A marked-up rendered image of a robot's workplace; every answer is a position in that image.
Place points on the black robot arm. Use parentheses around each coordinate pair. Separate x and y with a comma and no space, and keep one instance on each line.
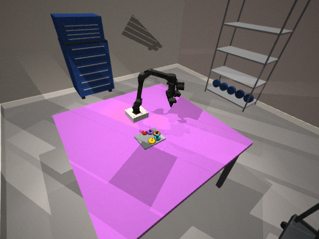
(172,83)

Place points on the purple gear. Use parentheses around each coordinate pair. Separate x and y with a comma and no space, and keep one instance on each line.
(149,131)

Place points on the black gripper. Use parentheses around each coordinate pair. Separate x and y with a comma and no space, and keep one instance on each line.
(170,95)

